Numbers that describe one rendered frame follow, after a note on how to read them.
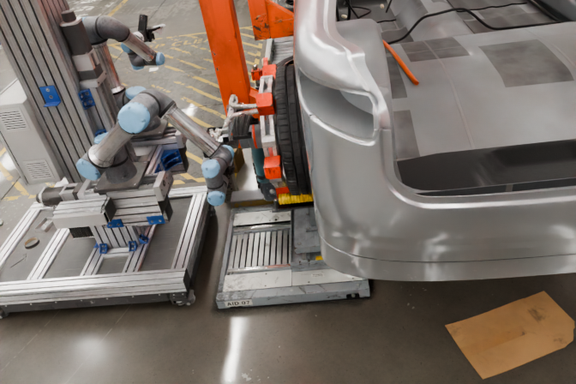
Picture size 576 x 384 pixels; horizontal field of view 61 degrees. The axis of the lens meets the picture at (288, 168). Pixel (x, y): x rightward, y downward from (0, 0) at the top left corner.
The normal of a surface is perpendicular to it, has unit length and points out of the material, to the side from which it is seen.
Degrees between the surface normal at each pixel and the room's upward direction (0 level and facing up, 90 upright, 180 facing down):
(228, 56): 90
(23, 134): 90
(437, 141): 19
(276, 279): 0
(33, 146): 90
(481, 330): 0
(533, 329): 2
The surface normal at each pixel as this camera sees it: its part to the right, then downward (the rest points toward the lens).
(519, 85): -0.13, -0.55
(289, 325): -0.14, -0.82
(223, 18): -0.01, 0.57
